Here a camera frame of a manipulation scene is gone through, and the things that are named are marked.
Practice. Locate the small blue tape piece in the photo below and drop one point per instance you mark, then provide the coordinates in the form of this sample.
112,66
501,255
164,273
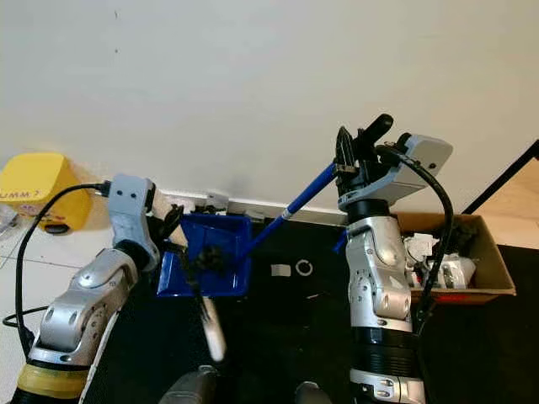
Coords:
341,240

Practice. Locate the grey left robot leg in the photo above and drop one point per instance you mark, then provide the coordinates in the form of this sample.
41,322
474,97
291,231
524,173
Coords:
192,389

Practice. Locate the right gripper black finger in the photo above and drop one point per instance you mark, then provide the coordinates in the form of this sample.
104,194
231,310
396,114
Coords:
366,143
346,156

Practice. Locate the yellow plastic wheeled box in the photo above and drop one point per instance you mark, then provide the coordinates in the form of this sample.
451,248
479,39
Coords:
42,185

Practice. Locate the blue plastic dustpan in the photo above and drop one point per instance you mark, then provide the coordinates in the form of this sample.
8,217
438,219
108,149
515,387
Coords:
223,231

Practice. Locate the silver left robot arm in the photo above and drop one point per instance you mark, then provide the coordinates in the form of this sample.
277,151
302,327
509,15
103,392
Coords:
80,320

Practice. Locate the grey right robot leg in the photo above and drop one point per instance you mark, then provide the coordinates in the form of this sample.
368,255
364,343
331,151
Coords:
313,394

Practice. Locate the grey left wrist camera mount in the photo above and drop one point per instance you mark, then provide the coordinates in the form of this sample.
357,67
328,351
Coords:
133,206

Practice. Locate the small white paper piece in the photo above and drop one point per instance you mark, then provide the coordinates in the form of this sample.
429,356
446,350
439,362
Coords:
280,270

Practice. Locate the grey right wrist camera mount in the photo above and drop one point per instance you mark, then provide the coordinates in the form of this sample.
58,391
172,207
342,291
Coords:
421,168

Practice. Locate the brown cardboard box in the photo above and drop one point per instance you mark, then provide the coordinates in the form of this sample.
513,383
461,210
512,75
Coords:
493,269

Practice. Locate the grey robot leg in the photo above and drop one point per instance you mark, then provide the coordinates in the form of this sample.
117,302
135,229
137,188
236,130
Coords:
192,389
313,394

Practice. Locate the black floor mat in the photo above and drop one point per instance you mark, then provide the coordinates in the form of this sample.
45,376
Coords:
286,337

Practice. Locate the white and black junk heap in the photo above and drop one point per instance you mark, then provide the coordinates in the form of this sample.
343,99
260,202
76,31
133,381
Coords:
455,269

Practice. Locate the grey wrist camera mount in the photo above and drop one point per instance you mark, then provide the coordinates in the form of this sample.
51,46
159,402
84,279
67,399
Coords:
421,168
133,206

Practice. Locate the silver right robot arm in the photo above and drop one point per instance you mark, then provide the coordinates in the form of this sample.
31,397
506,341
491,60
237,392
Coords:
375,278

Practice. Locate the white skirting board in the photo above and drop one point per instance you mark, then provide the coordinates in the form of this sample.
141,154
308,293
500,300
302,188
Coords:
261,208

